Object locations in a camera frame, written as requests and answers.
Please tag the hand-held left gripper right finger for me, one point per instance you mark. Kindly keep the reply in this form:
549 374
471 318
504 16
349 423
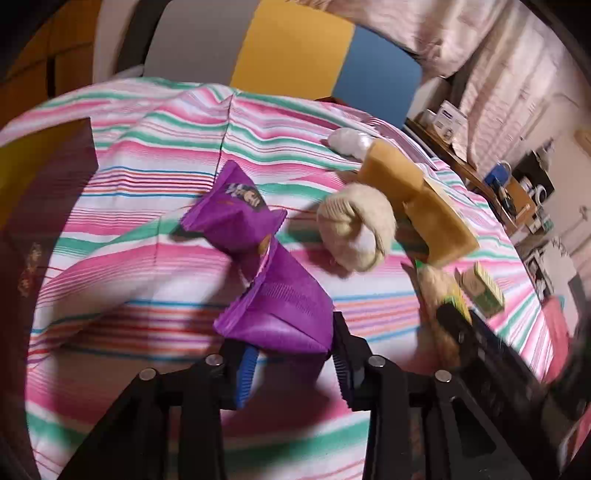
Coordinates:
344 369

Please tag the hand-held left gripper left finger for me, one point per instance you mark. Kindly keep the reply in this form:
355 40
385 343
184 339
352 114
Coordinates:
244 376

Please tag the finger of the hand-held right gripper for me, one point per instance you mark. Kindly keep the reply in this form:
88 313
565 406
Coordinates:
455 318

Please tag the beige fuzzy item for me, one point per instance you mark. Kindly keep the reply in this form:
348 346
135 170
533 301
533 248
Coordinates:
436 288

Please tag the purple snack packet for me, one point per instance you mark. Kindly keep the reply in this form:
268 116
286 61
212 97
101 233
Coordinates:
233 214
281 309

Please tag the tall beige carton box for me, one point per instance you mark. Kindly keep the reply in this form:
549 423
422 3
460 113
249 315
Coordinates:
445 226

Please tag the dark brown gift box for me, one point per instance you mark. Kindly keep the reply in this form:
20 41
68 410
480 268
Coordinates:
44 194

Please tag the small green beige box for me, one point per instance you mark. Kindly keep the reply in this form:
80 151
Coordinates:
484 288

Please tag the beige sock ball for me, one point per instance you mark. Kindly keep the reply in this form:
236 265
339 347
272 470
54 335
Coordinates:
355 228

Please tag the wooden side desk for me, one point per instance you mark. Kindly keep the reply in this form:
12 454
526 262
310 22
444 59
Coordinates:
471 170

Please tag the blue bag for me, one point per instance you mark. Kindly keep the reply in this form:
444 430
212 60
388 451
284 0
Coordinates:
498 174

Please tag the yellow sponge block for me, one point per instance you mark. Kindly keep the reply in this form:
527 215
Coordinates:
392 170

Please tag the white blue carton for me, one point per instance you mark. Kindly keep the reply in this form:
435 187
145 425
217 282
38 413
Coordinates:
447 121

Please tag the white plastic wrap ball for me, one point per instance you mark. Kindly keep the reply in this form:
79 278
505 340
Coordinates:
349 141

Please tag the striped bed sheet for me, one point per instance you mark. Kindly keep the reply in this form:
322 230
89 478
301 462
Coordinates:
152 152

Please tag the pink curtain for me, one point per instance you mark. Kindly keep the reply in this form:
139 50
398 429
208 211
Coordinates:
466 55

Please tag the grey yellow blue chair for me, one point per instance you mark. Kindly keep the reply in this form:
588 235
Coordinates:
295 55

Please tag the orange wooden wardrobe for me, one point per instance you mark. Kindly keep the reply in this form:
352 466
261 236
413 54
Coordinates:
55 41

